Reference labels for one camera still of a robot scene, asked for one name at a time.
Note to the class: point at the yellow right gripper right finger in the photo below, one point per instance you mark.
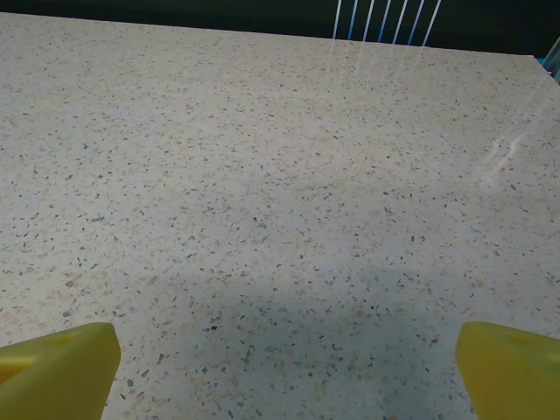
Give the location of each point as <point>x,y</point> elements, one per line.
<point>512,376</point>

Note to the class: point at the aluminium frame post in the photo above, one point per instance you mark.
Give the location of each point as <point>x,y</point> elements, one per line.
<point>554,59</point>

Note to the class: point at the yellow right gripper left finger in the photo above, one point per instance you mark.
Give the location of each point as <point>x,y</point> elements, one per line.
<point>57,376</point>

